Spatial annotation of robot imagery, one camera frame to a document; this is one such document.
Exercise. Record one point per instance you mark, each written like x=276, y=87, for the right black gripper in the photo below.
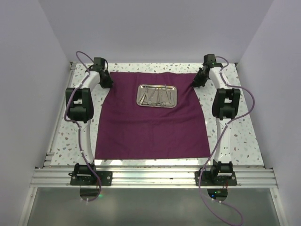
x=196, y=83

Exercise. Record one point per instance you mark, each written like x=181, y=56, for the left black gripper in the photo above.
x=109, y=84

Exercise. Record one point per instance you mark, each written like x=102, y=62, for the steel forceps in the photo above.
x=151, y=98

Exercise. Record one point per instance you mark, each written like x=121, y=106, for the purple cloth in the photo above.
x=127, y=131

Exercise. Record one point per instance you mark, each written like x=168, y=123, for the steel tweezers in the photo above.
x=144, y=95

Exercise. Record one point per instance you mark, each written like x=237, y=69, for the steel scissors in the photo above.
x=160, y=101

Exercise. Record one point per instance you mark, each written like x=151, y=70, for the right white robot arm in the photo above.
x=224, y=110

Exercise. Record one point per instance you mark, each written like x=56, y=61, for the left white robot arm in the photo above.
x=80, y=109

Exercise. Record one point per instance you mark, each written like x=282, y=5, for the steel clamp in tray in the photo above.
x=169, y=95

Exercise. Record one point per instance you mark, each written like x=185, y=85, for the steel instrument tray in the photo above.
x=140, y=92

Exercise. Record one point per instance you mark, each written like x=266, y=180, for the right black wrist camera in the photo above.
x=209, y=60

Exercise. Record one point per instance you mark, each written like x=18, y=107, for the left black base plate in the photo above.
x=83, y=176

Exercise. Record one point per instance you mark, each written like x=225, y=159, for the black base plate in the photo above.
x=83, y=176
x=216, y=177

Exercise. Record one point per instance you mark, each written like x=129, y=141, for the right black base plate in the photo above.
x=216, y=177

